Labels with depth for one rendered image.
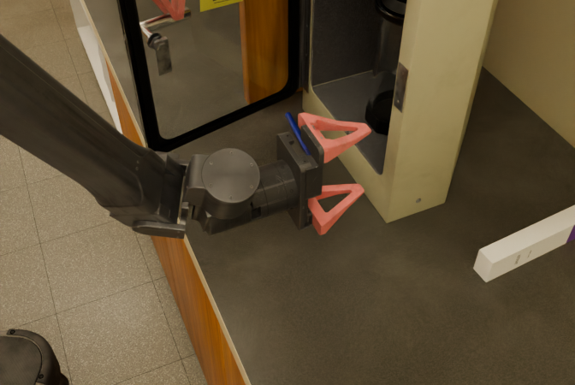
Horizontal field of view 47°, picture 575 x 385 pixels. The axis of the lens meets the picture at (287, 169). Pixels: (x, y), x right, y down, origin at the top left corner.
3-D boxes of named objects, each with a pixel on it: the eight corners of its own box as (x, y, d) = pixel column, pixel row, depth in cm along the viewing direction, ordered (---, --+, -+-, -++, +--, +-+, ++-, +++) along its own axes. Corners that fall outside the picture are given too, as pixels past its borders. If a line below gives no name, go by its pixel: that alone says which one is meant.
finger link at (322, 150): (386, 130, 71) (306, 155, 68) (379, 178, 76) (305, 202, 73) (355, 95, 76) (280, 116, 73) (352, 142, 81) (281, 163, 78)
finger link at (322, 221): (379, 177, 76) (305, 201, 73) (374, 218, 81) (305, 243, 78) (352, 141, 80) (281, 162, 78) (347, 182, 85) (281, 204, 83)
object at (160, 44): (174, 72, 99) (168, 39, 95) (160, 77, 98) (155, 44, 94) (167, 66, 100) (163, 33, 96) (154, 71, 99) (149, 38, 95)
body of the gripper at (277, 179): (317, 164, 70) (251, 184, 68) (314, 228, 77) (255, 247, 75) (291, 127, 75) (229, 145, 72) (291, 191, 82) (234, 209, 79)
